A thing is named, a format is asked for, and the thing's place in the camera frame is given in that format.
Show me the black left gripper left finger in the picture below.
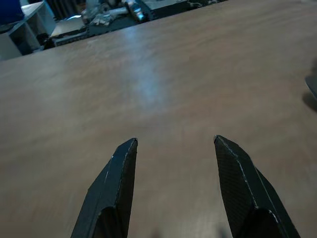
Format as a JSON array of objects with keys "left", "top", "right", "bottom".
[{"left": 70, "top": 137, "right": 139, "bottom": 238}]

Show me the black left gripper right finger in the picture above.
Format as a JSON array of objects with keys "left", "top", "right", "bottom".
[{"left": 213, "top": 134, "right": 302, "bottom": 238}]

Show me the white round bowl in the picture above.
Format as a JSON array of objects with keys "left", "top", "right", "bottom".
[{"left": 304, "top": 75, "right": 317, "bottom": 99}]

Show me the white open shelf cabinet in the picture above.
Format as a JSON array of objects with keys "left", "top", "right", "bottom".
[{"left": 0, "top": 1, "right": 57, "bottom": 61}]

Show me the black foam floor mat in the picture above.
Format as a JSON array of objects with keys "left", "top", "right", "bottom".
[{"left": 48, "top": 0, "right": 226, "bottom": 48}]

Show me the blue container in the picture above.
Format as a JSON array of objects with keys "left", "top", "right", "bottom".
[{"left": 0, "top": 0, "right": 26, "bottom": 25}]

